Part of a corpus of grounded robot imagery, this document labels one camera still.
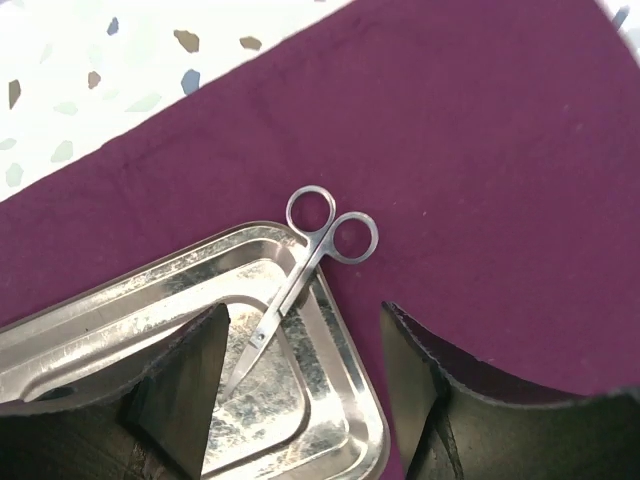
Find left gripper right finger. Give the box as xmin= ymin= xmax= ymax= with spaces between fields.
xmin=380 ymin=302 xmax=639 ymax=479

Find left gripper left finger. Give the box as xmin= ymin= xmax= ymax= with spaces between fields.
xmin=1 ymin=303 xmax=230 ymax=479

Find steel instrument tray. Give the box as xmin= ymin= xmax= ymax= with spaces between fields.
xmin=1 ymin=222 xmax=390 ymax=479

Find purple cloth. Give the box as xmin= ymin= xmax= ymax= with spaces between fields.
xmin=1 ymin=1 xmax=639 ymax=479

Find steel surgical scissors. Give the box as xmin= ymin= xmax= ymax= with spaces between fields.
xmin=221 ymin=185 xmax=379 ymax=401

